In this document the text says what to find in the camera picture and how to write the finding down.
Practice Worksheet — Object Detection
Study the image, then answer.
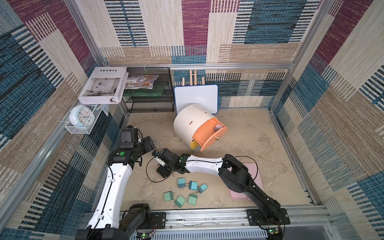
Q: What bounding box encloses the green plug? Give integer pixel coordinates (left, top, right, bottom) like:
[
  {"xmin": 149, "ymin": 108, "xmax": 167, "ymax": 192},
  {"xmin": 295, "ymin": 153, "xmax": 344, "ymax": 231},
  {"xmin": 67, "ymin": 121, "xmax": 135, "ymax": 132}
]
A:
[
  {"xmin": 188, "ymin": 194, "xmax": 198, "ymax": 206},
  {"xmin": 163, "ymin": 191, "xmax": 174, "ymax": 202},
  {"xmin": 175, "ymin": 195, "xmax": 186, "ymax": 208}
]

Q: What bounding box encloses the white magazine book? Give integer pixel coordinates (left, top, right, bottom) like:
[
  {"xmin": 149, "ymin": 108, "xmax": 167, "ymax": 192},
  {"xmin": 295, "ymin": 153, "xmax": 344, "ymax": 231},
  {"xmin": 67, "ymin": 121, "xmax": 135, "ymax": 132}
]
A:
[{"xmin": 78, "ymin": 67, "xmax": 129, "ymax": 105}]

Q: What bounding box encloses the black wire shelf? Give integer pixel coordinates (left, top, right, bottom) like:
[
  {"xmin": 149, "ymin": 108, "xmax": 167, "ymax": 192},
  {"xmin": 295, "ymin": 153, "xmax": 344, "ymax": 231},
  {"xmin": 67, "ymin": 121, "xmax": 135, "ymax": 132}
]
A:
[{"xmin": 123, "ymin": 67, "xmax": 175, "ymax": 114}]

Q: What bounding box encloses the teal blue plug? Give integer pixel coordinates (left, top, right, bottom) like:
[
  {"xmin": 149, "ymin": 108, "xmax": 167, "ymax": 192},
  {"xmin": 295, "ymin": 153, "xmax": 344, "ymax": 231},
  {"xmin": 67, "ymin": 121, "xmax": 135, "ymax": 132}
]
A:
[
  {"xmin": 198, "ymin": 184, "xmax": 208, "ymax": 194},
  {"xmin": 177, "ymin": 178, "xmax": 186, "ymax": 189},
  {"xmin": 189, "ymin": 181, "xmax": 198, "ymax": 191}
]

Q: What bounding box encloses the white round drawer cabinet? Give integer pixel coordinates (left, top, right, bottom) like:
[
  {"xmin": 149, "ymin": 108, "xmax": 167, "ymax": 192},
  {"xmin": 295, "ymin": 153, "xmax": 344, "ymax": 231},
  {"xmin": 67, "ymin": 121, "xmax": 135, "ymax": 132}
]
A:
[{"xmin": 174, "ymin": 104, "xmax": 215, "ymax": 150}]

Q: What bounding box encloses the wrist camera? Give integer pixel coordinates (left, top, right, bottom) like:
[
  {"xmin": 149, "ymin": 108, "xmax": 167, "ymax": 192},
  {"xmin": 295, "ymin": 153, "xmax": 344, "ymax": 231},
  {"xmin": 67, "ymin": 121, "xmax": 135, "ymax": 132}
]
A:
[
  {"xmin": 120, "ymin": 125, "xmax": 143, "ymax": 150},
  {"xmin": 152, "ymin": 150, "xmax": 166, "ymax": 167}
]

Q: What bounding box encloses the pink tray left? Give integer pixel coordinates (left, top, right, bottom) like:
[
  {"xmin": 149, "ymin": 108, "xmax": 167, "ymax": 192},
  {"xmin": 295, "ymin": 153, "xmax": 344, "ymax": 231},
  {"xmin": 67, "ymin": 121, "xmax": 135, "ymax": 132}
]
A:
[{"xmin": 229, "ymin": 190, "xmax": 248, "ymax": 200}]

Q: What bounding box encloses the yellow drawer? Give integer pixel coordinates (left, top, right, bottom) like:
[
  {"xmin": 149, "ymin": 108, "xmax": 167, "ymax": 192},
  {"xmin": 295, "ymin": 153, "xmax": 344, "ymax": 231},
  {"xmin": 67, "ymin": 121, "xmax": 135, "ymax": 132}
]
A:
[{"xmin": 190, "ymin": 139, "xmax": 200, "ymax": 150}]

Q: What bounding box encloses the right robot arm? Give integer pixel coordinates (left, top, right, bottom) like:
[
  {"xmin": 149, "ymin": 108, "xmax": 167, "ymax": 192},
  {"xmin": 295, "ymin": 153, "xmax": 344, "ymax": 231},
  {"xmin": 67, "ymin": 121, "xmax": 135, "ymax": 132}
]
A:
[{"xmin": 152, "ymin": 149, "xmax": 291, "ymax": 227}]

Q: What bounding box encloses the orange drawer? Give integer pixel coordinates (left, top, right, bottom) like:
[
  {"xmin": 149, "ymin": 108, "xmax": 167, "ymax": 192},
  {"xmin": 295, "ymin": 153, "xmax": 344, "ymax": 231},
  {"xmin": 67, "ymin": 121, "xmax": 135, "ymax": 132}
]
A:
[{"xmin": 192, "ymin": 118, "xmax": 228, "ymax": 152}]

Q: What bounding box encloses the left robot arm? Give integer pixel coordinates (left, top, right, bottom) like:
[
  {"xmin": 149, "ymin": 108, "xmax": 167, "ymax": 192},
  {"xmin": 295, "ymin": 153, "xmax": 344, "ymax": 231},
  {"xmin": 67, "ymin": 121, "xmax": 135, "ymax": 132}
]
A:
[{"xmin": 75, "ymin": 137, "xmax": 156, "ymax": 240}]

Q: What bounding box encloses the pink plug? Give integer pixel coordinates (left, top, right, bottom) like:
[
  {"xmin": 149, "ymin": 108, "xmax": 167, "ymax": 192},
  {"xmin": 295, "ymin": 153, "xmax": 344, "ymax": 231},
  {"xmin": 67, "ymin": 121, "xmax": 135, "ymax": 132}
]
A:
[{"xmin": 214, "ymin": 124, "xmax": 224, "ymax": 132}]

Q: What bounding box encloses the blue framed whiteboard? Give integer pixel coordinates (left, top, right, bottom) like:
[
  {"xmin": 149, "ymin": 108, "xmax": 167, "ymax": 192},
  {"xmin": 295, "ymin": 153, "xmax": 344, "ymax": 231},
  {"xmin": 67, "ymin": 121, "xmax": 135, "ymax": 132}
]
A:
[{"xmin": 174, "ymin": 85, "xmax": 219, "ymax": 114}]

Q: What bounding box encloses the white alarm clock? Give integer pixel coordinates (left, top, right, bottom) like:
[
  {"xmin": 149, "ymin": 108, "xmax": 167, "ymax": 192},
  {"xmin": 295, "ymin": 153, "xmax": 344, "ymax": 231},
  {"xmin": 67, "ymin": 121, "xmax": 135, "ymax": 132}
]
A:
[{"xmin": 69, "ymin": 105, "xmax": 96, "ymax": 128}]

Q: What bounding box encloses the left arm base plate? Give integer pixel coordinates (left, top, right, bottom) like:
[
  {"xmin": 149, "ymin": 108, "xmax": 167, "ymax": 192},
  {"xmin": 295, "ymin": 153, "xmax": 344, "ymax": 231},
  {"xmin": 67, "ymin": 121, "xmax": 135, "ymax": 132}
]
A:
[{"xmin": 138, "ymin": 212, "xmax": 167, "ymax": 230}]

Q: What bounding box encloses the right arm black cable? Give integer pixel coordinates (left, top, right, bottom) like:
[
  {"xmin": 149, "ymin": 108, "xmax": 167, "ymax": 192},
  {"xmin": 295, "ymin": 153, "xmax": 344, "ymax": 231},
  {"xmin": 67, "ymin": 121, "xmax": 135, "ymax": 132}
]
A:
[{"xmin": 145, "ymin": 154, "xmax": 259, "ymax": 184}]

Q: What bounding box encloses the pink tray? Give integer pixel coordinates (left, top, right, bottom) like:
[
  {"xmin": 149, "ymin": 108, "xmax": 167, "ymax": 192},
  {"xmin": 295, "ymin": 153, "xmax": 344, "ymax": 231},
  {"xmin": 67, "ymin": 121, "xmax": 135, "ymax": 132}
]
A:
[
  {"xmin": 229, "ymin": 190, "xmax": 248, "ymax": 200},
  {"xmin": 244, "ymin": 163, "xmax": 264, "ymax": 190}
]

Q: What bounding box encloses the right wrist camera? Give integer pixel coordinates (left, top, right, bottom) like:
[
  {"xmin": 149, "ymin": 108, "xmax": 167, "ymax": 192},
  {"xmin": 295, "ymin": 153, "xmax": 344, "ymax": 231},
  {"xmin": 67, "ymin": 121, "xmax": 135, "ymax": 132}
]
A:
[{"xmin": 152, "ymin": 150, "xmax": 166, "ymax": 167}]

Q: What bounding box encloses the colourful snack bag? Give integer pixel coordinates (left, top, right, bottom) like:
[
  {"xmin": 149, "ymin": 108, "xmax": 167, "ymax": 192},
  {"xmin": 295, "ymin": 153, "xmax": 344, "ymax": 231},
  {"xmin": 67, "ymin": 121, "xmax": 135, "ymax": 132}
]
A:
[{"xmin": 125, "ymin": 75, "xmax": 160, "ymax": 90}]

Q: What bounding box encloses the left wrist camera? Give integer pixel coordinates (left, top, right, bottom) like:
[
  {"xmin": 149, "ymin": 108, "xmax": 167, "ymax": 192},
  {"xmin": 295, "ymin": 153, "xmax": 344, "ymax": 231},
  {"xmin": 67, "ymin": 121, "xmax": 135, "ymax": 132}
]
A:
[{"xmin": 120, "ymin": 125, "xmax": 143, "ymax": 150}]

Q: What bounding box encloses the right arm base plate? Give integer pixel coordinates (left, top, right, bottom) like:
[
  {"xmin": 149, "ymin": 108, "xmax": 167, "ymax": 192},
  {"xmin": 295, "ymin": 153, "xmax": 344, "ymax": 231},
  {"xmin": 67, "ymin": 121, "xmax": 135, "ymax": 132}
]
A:
[{"xmin": 246, "ymin": 208, "xmax": 291, "ymax": 227}]

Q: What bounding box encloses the white wire basket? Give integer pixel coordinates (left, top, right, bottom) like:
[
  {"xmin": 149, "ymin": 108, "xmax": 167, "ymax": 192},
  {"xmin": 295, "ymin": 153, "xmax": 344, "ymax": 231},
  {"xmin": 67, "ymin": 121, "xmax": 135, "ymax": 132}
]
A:
[{"xmin": 62, "ymin": 104, "xmax": 109, "ymax": 135}]

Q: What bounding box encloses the pink tray right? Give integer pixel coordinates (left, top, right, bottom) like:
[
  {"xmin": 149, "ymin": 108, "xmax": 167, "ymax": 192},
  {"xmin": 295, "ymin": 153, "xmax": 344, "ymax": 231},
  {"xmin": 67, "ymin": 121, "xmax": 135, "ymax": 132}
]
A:
[{"xmin": 244, "ymin": 163, "xmax": 264, "ymax": 190}]

